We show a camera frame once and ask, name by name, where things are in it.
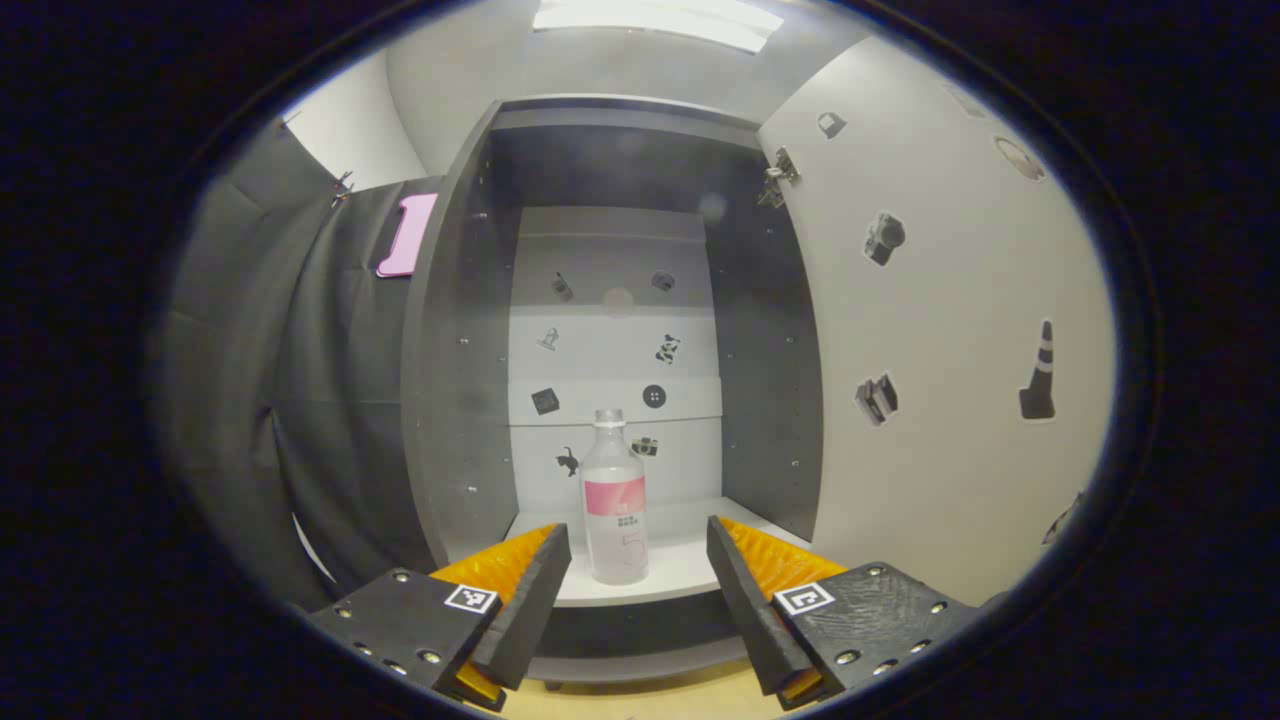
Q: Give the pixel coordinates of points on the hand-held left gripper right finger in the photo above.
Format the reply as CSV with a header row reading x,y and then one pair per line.
x,y
745,610

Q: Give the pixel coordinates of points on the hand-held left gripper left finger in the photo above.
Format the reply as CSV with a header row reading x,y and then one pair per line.
x,y
530,610

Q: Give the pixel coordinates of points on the clear bottle pink label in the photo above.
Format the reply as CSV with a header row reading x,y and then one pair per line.
x,y
612,470

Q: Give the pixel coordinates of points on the white cabinet shelf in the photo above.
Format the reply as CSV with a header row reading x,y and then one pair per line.
x,y
680,560

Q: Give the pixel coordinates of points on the dark grey cabinet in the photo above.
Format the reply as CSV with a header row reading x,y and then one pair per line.
x,y
450,400

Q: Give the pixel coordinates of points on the metal door hinge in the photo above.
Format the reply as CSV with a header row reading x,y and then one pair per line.
x,y
778,180

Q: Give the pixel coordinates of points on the black backdrop cloth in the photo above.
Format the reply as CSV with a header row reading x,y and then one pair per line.
x,y
300,400

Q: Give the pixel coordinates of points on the ceiling light panel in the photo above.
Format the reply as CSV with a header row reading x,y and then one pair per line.
x,y
660,20

